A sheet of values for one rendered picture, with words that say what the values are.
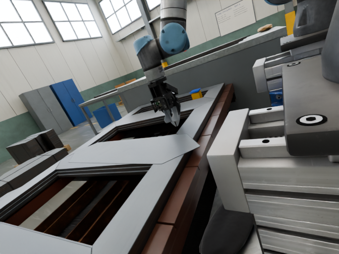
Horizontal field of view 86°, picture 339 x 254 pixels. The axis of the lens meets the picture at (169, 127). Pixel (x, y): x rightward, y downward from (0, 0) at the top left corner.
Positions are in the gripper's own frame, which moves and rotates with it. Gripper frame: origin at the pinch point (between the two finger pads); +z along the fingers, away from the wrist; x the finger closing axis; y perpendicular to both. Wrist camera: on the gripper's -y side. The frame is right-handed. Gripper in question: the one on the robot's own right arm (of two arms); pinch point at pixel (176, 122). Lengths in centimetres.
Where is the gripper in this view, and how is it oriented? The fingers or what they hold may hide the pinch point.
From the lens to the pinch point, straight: 78.4
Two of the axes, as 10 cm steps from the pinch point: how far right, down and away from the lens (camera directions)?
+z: 3.5, 8.8, 3.2
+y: -3.9, 4.5, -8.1
